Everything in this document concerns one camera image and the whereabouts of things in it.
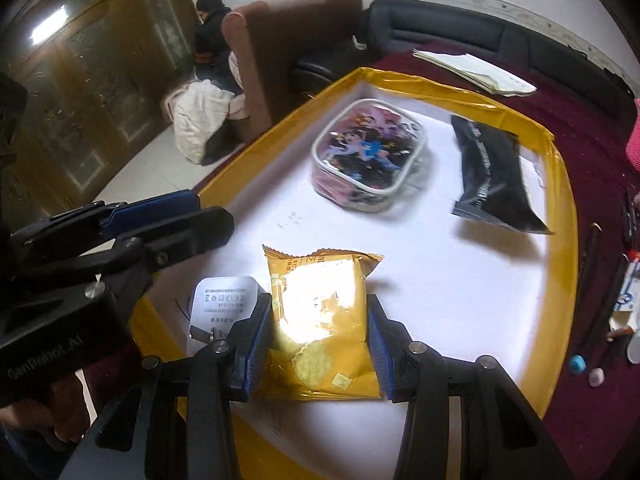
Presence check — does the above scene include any maroon tablecloth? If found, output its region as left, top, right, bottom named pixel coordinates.
left=65, top=52, right=640, bottom=480

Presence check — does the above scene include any white paper sheet yellow tape border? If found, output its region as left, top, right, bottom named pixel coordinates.
left=127, top=66, right=581, bottom=480

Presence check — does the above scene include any folded white cloth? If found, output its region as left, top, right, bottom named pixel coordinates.
left=412, top=49, right=538, bottom=97

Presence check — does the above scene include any black foil packet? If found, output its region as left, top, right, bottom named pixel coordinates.
left=450, top=114, right=555, bottom=235

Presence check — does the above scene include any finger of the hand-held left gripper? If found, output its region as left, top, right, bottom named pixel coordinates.
left=12, top=189, right=202, bottom=262
left=99, top=206, right=236, bottom=312

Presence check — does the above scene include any white cloth bag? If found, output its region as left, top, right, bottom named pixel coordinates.
left=160, top=80, right=248, bottom=166

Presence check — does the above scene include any white power adapter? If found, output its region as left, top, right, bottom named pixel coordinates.
left=186, top=275, right=261, bottom=356

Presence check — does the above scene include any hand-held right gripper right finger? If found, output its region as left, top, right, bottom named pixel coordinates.
left=366, top=292, right=576, bottom=480

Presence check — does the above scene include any wooden cabinet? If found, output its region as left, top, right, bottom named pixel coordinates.
left=0, top=0, right=201, bottom=231

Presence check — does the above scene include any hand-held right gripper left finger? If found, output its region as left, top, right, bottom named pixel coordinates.
left=60, top=290, right=274, bottom=480

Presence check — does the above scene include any yellow snack packet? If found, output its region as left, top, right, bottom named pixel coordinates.
left=262, top=244, right=386, bottom=402

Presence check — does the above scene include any brown armchair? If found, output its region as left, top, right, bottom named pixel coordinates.
left=221, top=0, right=364, bottom=143

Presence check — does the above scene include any white and blue tube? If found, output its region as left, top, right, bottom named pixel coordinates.
left=612, top=260, right=640, bottom=331

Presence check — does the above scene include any black pen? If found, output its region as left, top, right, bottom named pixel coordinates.
left=575, top=222, right=603, bottom=356
left=592, top=254, right=630, bottom=356
left=620, top=187, right=638, bottom=253

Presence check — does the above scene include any person's left hand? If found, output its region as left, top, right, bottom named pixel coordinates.
left=0, top=375, right=98, bottom=443

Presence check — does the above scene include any black leather sofa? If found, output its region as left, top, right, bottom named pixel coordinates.
left=292, top=0, right=640, bottom=98

